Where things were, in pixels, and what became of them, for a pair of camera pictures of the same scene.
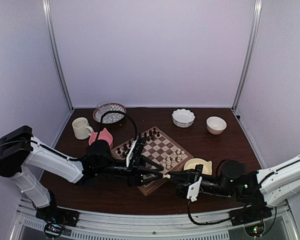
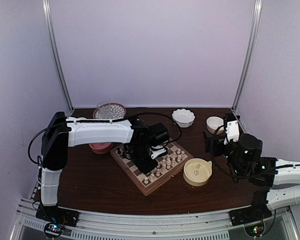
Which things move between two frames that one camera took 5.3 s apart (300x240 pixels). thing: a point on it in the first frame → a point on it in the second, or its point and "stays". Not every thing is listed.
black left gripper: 133,171 → 144,168
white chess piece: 174,156 stays
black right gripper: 183,185 → 210,140
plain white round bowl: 216,125 stays
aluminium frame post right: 258,6 stays
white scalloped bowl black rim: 183,118 stays
